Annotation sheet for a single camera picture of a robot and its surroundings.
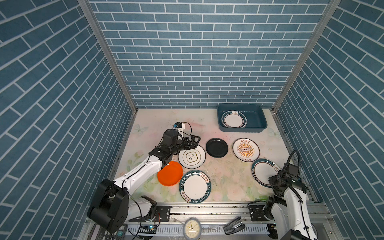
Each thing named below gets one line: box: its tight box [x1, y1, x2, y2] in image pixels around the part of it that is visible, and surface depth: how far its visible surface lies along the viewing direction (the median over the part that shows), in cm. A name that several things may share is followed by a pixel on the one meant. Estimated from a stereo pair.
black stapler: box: [223, 216, 246, 235], surface depth 70 cm
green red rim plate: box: [251, 158, 282, 188], surface depth 91 cm
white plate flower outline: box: [178, 145, 206, 170], surface depth 95 cm
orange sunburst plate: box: [232, 137, 261, 163], surface depth 99 cm
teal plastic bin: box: [217, 103, 268, 133], surface depth 117 cm
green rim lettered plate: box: [179, 169, 212, 204], surface depth 84 cm
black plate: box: [205, 137, 229, 158], surface depth 99 cm
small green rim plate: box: [221, 110, 248, 129], surface depth 115 cm
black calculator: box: [89, 223, 127, 240], surface depth 68 cm
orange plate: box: [157, 161, 184, 187], surface depth 86 cm
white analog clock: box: [183, 217, 202, 240], surface depth 68 cm
